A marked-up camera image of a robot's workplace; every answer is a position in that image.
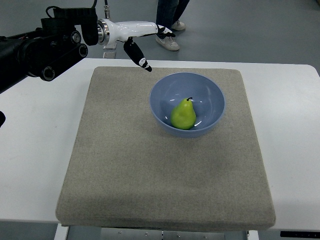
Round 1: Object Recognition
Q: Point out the blue ceramic bowl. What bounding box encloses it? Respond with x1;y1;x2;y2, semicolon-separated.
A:
149;72;226;138

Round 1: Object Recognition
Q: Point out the metal floor plate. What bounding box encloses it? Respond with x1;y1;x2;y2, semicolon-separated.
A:
102;51;117;59
103;42;117;50

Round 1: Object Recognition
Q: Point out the upper metal floor plate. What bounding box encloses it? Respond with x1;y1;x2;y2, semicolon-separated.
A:
103;42;117;50

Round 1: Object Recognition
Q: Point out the lower metal floor plate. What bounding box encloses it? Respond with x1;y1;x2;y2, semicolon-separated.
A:
102;51;117;59

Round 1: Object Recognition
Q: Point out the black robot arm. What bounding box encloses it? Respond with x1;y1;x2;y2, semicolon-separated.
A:
0;5;110;92

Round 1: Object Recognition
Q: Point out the grey felt mat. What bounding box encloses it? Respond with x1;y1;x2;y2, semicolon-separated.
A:
55;66;276;232

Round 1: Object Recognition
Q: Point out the person in dark jeans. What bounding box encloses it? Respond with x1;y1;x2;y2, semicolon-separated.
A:
155;0;190;52

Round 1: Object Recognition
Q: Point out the black table control panel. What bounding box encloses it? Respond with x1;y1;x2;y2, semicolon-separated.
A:
280;231;320;239

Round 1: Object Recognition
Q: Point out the green pear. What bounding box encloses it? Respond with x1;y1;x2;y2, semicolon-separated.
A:
170;97;197;130

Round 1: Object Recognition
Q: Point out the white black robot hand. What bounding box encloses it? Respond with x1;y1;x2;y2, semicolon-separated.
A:
97;18;175;72

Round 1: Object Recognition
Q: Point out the metal table frame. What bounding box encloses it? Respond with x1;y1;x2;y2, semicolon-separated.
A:
54;224;260;240

